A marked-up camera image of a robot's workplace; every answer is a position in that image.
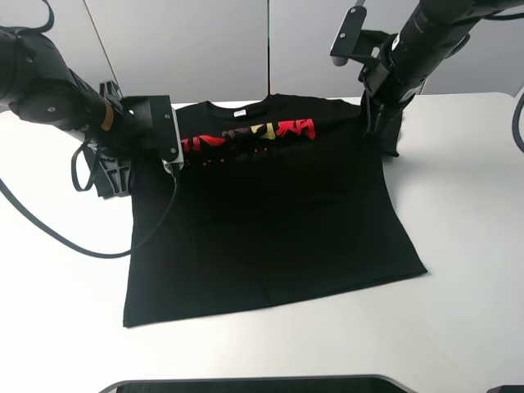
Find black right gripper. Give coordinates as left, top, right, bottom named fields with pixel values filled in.
left=361, top=32, right=426, bottom=151

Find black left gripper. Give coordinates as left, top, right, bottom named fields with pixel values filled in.
left=95, top=81, right=172, bottom=197

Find black printed t-shirt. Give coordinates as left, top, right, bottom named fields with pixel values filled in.
left=123, top=94, right=426, bottom=328

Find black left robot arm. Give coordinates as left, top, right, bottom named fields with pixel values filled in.
left=1, top=27, right=181, bottom=198

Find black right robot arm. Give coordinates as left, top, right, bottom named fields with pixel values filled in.
left=359, top=1, right=523, bottom=157

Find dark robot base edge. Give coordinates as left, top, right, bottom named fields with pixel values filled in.
left=102, top=375, right=412, bottom=392

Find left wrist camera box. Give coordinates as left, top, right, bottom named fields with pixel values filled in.
left=160, top=108, right=184, bottom=176

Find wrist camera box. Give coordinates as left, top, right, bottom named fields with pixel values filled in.
left=160, top=108, right=184, bottom=176
left=330, top=4, right=367, bottom=67

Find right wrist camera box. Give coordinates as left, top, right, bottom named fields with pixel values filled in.
left=330, top=4, right=367, bottom=67

